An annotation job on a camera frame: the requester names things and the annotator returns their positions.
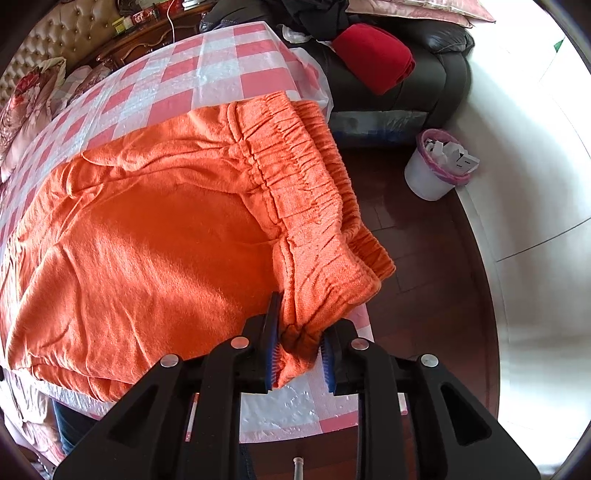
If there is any person's jeans leg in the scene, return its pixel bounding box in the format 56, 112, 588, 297
53, 399, 100, 455

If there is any floral pink bedding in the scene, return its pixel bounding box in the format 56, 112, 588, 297
0, 58, 68, 153

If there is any pink cushion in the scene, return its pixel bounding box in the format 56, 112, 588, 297
346, 0, 497, 28

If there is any white paper waste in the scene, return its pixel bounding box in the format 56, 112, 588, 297
422, 131, 481, 174

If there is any dark clothing pile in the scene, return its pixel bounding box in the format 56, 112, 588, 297
281, 0, 354, 35

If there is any pink white checked tablecloth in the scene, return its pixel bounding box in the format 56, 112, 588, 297
0, 22, 409, 446

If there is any orange towel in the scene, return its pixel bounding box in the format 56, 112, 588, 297
0, 91, 397, 403

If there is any clear plastic wrapped pack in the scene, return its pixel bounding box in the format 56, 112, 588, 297
330, 111, 428, 146

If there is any pink pillow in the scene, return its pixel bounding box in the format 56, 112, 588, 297
51, 65, 112, 116

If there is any tufted beige headboard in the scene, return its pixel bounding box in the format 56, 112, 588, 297
0, 0, 122, 93

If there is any carved wooden nightstand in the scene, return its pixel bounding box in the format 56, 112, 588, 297
85, 0, 218, 70

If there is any white wardrobe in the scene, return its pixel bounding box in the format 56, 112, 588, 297
455, 0, 591, 462

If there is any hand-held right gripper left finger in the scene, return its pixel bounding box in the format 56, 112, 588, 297
53, 292, 283, 480

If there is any black leather sofa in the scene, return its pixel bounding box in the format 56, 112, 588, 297
199, 0, 475, 121

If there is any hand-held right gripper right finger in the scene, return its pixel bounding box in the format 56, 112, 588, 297
321, 318, 541, 480

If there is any red folded cloth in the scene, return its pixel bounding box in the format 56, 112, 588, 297
331, 24, 416, 95

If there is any white trash bin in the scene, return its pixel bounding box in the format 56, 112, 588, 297
404, 128, 481, 201

